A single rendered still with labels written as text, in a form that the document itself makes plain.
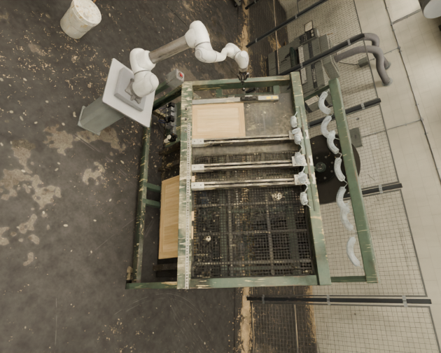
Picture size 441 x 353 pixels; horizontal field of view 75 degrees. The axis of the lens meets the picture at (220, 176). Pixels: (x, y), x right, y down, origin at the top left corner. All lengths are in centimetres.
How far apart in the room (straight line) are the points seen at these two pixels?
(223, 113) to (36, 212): 203
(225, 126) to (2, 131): 202
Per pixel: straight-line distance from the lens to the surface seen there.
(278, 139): 299
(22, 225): 295
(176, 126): 319
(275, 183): 280
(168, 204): 331
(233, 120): 314
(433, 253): 688
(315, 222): 274
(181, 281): 270
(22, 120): 320
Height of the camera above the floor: 279
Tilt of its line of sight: 35 degrees down
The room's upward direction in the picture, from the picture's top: 73 degrees clockwise
